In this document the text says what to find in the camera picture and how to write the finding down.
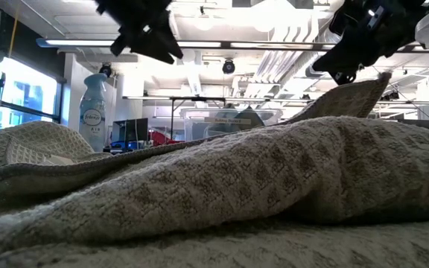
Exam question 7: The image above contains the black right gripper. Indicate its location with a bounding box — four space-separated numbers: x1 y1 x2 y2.
312 0 413 86

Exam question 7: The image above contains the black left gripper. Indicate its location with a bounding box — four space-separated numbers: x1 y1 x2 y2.
95 0 184 65

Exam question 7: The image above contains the grey waffle microfiber towel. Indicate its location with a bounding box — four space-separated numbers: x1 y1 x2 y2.
0 219 429 268
0 115 429 258
0 71 393 211

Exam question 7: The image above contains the long ceiling light bar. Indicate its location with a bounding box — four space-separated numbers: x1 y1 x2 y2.
37 36 429 53

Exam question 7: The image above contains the clear plastic bin with label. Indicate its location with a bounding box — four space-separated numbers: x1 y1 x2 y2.
179 107 283 142

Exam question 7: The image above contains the black computer monitor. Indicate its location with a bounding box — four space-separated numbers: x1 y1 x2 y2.
112 118 149 144

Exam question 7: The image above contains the red plastic crate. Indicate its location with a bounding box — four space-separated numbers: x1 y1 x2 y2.
149 130 184 147

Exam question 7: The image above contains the light blue spray bottle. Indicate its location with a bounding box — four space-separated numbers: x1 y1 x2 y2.
78 72 108 153

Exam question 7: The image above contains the silver ventilation duct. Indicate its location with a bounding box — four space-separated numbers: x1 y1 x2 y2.
305 22 344 79

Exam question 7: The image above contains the yellow cable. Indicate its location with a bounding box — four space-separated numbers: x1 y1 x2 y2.
7 0 20 57

